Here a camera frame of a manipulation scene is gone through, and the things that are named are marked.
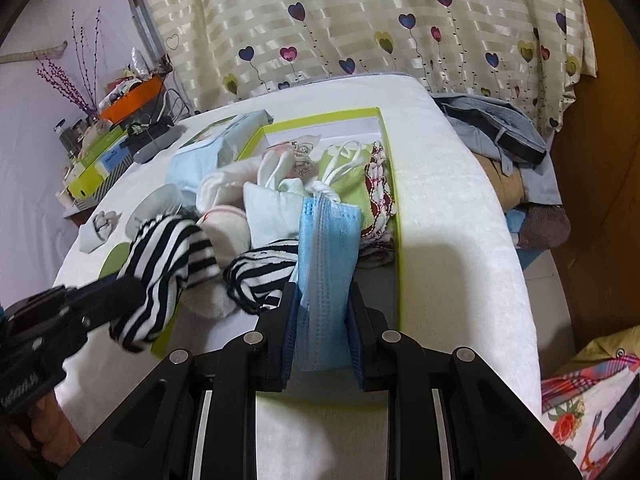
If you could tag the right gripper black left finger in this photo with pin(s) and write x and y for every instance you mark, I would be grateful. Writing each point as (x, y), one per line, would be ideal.
(195, 417)

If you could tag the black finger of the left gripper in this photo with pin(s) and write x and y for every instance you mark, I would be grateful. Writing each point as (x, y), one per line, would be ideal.
(107, 300)
(43, 309)

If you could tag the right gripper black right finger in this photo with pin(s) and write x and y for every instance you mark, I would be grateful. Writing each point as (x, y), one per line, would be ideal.
(450, 416)

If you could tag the black white striped cloth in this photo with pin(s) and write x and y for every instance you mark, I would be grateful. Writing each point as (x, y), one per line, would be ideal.
(169, 255)

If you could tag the white towel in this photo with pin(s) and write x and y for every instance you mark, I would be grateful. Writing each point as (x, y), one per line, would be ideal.
(224, 186)

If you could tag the pale mint toe sock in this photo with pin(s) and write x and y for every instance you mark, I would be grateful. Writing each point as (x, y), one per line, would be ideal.
(274, 213)

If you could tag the blue surgical face mask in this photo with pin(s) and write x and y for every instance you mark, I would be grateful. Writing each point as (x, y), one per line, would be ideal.
(328, 249)

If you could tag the red white plastic packet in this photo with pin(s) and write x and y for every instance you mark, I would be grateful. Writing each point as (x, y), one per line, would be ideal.
(305, 165)

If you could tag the green embroidered hand towel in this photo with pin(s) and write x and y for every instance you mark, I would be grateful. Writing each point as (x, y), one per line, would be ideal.
(358, 174)

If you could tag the grey toe sock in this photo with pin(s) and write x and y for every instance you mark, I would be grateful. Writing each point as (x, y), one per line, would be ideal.
(96, 231)

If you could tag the person's left hand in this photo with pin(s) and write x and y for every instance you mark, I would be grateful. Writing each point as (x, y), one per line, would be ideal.
(53, 435)

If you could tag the green cream jar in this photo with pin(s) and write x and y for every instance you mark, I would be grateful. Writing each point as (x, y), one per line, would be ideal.
(115, 260)

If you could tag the striped grey storage tray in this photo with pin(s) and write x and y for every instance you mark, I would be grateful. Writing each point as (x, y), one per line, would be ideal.
(102, 190)

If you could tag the lime green file box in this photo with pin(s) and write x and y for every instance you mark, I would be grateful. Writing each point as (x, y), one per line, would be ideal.
(85, 184)

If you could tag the floral patterned bag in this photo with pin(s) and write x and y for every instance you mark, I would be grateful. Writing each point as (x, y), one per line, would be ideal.
(591, 403)

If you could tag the wet wipes pack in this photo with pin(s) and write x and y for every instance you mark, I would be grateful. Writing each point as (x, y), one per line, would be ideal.
(217, 145)

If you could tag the green flat box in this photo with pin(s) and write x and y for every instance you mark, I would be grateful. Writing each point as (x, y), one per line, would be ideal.
(96, 142)

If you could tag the black grey VR headset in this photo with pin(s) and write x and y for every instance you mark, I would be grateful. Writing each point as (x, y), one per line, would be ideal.
(144, 142)

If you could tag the orange plastic basket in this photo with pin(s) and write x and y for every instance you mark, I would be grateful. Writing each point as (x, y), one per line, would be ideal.
(135, 99)

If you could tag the pink dried flower branches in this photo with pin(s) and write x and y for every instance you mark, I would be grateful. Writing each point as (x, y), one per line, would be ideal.
(71, 69)

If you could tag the lime green cardboard box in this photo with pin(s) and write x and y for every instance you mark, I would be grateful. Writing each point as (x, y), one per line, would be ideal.
(364, 125)

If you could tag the grey clothes pile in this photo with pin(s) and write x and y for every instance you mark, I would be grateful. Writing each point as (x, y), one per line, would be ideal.
(509, 144)

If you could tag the wooden wardrobe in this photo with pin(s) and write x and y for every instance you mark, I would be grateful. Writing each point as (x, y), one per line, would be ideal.
(596, 157)

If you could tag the heart pattern curtain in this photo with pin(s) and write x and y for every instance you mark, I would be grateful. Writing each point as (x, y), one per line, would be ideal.
(531, 53)

